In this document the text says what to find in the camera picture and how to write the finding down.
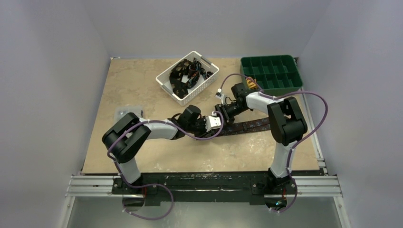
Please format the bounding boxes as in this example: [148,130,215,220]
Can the rolled orange tie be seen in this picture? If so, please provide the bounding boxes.
[246,77,258,90]

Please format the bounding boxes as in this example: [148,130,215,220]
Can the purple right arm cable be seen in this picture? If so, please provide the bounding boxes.
[217,73,329,213]

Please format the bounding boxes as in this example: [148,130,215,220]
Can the clear plastic screw box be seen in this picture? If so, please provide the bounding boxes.
[114,105,144,123]

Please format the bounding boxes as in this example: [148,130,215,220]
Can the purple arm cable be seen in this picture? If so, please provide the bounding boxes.
[107,110,225,190]
[217,73,329,213]

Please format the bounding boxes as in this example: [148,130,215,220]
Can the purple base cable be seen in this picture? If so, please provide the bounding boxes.
[121,183,174,220]

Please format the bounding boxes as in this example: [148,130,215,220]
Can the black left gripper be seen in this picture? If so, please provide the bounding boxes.
[186,116,212,141]

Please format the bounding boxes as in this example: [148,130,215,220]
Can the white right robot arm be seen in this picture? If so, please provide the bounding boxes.
[215,83,307,193]

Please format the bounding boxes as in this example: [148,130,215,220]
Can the dark ties in basket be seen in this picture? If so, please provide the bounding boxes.
[169,58,213,99]

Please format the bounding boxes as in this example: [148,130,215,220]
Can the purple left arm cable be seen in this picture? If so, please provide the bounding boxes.
[107,110,225,190]

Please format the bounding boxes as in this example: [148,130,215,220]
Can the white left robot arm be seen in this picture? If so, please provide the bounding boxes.
[102,105,221,194]

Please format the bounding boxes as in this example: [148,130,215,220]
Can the white perforated plastic basket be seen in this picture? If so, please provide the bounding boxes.
[155,51,219,106]

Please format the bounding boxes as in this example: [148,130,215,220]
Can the green compartment tray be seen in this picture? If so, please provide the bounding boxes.
[240,55,304,96]

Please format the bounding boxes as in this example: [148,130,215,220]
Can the maroon blue floral tie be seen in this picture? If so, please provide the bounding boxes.
[217,117,271,137]

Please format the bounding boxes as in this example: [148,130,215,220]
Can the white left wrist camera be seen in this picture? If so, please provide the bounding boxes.
[205,111,221,132]

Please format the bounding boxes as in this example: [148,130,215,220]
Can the aluminium frame rail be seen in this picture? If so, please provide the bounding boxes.
[58,58,350,228]

